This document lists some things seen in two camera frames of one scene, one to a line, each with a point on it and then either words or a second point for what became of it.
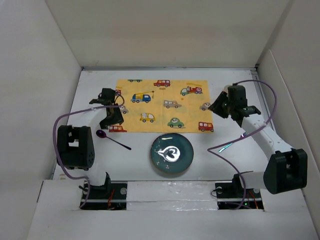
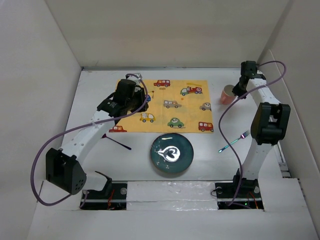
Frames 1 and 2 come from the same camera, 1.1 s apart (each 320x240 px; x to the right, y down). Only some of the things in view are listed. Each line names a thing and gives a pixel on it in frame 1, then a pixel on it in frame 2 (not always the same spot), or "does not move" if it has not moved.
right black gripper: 215,107 → 236,91
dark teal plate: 172,153 does not move
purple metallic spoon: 102,134 does not move
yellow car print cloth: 164,106 does not move
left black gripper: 116,119 → 139,92
